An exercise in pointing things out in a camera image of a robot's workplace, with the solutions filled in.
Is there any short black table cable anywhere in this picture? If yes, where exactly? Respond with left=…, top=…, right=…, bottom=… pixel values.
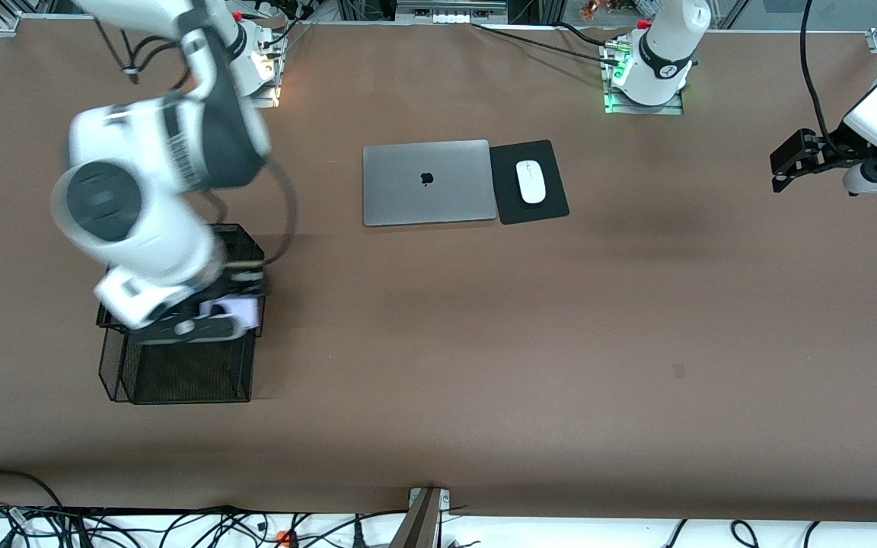
left=553, top=21, right=618, bottom=48

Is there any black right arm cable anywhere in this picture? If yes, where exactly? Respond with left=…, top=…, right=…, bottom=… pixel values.
left=92, top=15, right=299, bottom=267

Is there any long black table cable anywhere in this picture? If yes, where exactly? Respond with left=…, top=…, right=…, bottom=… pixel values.
left=471, top=23, right=622, bottom=65

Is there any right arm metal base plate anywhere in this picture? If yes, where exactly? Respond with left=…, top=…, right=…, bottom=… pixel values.
left=244, top=76, right=282, bottom=110

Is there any silver closed laptop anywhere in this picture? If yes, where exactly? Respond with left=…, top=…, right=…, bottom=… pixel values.
left=362, top=139, right=497, bottom=228

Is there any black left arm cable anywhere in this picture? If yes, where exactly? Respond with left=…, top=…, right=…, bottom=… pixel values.
left=799, top=0, right=847, bottom=153

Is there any white computer mouse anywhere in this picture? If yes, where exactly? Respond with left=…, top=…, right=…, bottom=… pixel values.
left=515, top=160, right=547, bottom=206

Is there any white power strip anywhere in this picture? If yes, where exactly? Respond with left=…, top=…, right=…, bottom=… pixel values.
left=397, top=0, right=509, bottom=25

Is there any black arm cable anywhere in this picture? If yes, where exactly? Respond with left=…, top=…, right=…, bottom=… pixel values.
left=92, top=15, right=299, bottom=267
left=799, top=0, right=847, bottom=153

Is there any pale lilac flip phone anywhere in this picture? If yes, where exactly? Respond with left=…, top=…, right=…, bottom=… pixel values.
left=201, top=297, right=261, bottom=333

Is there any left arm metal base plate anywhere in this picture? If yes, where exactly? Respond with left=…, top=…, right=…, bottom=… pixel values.
left=604, top=90, right=685, bottom=116

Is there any black mouse pad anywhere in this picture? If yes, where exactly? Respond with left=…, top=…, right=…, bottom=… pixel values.
left=490, top=139, right=570, bottom=226

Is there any black mesh two-tier organizer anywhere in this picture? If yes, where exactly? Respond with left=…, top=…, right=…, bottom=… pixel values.
left=96, top=223, right=266, bottom=405

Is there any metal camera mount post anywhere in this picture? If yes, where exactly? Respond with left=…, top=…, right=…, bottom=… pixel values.
left=389, top=487, right=452, bottom=548

